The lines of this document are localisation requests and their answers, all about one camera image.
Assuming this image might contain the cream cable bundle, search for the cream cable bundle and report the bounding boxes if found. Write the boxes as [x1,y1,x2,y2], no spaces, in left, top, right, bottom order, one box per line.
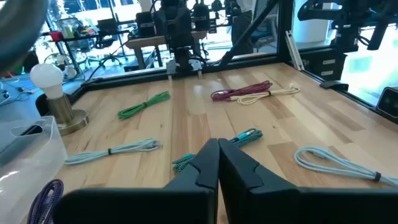
[229,83,301,106]

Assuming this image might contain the clear plastic bin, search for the clear plastic bin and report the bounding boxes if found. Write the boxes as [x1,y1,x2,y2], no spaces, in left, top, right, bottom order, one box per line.
[0,115,68,224]

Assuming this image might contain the black background machinery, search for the black background machinery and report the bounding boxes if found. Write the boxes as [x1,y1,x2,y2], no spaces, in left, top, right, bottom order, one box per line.
[297,0,398,52]

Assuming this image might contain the black office chair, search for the black office chair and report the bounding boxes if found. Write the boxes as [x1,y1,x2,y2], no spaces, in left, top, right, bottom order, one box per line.
[93,18,124,66]

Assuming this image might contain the purple braided cable bundle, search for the purple braided cable bundle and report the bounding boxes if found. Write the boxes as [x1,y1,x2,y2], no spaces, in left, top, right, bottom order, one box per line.
[27,179,65,224]

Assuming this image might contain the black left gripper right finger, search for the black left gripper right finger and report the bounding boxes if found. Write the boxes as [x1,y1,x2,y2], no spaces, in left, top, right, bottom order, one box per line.
[218,138,398,224]

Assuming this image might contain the light blue cable bundle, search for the light blue cable bundle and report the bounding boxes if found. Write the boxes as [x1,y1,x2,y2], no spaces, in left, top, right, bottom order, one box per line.
[294,146,398,187]

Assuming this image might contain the white bulb lamp brass base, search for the white bulb lamp brass base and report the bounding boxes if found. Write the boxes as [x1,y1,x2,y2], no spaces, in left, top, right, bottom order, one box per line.
[29,63,90,137]

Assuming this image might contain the black drawer unit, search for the black drawer unit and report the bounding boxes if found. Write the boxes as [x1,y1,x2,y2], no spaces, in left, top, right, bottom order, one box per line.
[306,51,348,82]

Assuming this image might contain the wooden desk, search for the wooden desk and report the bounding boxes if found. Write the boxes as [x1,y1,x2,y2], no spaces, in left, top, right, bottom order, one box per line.
[125,30,208,70]

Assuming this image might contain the pale whitish blue cable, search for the pale whitish blue cable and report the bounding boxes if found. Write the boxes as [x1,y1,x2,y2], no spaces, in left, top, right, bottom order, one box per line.
[64,138,162,166]

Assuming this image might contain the yellow green container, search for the yellow green container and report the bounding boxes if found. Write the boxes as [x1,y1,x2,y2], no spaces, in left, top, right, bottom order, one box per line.
[58,17,80,40]

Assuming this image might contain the teal black braided cable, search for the teal black braided cable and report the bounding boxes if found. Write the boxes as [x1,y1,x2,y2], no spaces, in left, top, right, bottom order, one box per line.
[172,128,264,173]

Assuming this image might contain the maroon braided cable bundle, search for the maroon braided cable bundle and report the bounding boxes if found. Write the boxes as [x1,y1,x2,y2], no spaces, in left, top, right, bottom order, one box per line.
[210,80,274,102]

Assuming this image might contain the person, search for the person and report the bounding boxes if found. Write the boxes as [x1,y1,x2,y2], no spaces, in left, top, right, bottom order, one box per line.
[230,0,254,57]

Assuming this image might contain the white aluminium strips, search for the white aluminium strips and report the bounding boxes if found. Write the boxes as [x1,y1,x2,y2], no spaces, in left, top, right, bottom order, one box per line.
[285,30,305,72]

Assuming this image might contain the green cable bundle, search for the green cable bundle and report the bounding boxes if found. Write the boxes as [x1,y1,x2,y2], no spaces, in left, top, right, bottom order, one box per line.
[117,91,171,120]

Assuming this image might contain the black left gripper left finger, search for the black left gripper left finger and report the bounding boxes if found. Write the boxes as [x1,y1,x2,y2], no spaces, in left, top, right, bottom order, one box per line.
[52,138,220,224]

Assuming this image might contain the black clamp foot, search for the black clamp foot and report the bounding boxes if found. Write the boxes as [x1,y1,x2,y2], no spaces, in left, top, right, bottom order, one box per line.
[319,80,349,91]

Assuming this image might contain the black camera box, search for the black camera box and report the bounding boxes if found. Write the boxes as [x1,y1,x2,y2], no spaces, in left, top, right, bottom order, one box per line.
[376,86,398,118]

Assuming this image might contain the black table frame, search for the black table frame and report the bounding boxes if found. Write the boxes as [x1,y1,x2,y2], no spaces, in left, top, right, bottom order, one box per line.
[35,0,398,125]

